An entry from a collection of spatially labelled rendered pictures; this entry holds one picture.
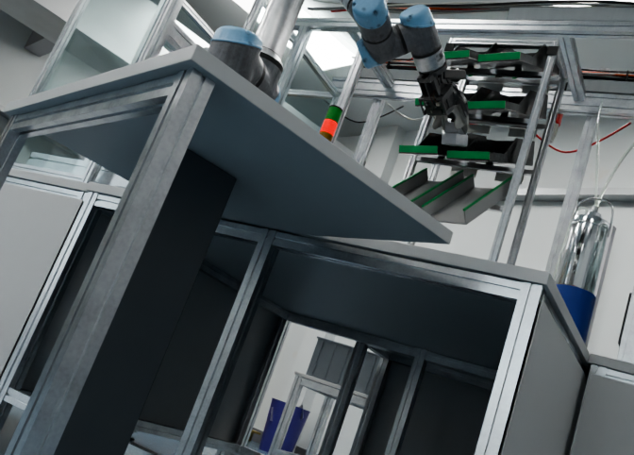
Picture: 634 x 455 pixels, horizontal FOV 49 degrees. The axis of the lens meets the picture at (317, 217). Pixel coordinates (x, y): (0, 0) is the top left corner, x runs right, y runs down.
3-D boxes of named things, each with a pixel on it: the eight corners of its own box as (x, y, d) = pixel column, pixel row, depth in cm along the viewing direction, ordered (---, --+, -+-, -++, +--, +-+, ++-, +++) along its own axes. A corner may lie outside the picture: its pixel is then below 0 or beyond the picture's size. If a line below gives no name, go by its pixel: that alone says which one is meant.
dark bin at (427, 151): (437, 154, 196) (439, 127, 196) (398, 153, 205) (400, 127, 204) (484, 160, 217) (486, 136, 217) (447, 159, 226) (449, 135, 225)
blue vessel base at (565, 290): (575, 364, 235) (593, 290, 242) (529, 352, 243) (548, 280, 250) (581, 374, 248) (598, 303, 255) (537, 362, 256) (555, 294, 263)
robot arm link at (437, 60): (421, 43, 177) (449, 42, 172) (425, 59, 179) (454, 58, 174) (407, 59, 173) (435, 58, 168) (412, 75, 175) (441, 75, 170)
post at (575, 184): (530, 369, 274) (609, 68, 311) (519, 366, 277) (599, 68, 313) (532, 372, 278) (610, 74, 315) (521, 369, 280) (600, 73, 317)
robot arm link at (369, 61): (349, 26, 166) (392, 8, 165) (358, 52, 177) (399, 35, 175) (358, 52, 163) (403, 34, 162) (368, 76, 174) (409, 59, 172)
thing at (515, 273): (546, 284, 151) (550, 272, 152) (85, 189, 229) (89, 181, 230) (608, 402, 265) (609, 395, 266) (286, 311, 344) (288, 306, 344)
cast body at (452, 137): (455, 144, 183) (458, 117, 182) (441, 143, 185) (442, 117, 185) (471, 147, 189) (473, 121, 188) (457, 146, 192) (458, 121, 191)
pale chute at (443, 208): (466, 225, 181) (464, 209, 180) (423, 220, 190) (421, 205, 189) (514, 191, 201) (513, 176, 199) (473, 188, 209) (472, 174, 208)
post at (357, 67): (297, 228, 235) (389, -15, 261) (290, 227, 236) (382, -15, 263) (301, 231, 237) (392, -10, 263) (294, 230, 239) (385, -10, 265)
